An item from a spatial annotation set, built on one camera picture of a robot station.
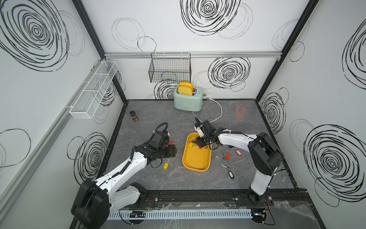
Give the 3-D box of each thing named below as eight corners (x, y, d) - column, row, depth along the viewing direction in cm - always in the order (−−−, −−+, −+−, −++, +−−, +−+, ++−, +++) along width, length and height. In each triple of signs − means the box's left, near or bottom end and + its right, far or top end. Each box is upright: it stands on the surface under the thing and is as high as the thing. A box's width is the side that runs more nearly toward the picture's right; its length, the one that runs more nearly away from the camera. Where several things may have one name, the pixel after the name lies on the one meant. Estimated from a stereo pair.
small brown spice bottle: (133, 123, 108) (129, 114, 99) (134, 119, 110) (130, 110, 102) (138, 123, 108) (134, 114, 99) (139, 119, 110) (135, 110, 102)
